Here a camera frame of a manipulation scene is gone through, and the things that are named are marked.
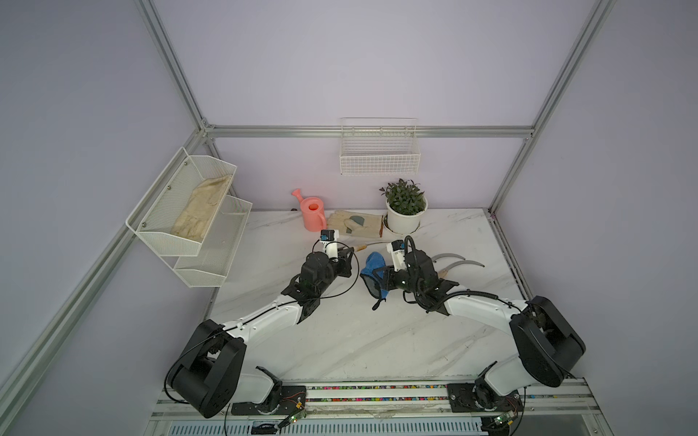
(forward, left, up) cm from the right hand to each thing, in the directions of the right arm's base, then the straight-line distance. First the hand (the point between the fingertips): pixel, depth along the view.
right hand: (376, 274), depth 87 cm
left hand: (+4, +8, +8) cm, 12 cm away
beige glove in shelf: (+9, +53, +20) cm, 57 cm away
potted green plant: (+27, -13, +5) cm, 30 cm away
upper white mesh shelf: (+10, +59, +21) cm, 63 cm away
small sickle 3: (+6, -26, -10) cm, 28 cm away
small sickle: (+11, +3, +2) cm, 11 cm away
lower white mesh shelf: (+9, +55, +1) cm, 56 cm away
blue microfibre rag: (+3, 0, +4) cm, 5 cm away
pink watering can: (+30, +24, 0) cm, 38 cm away
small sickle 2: (+16, -33, -13) cm, 39 cm away
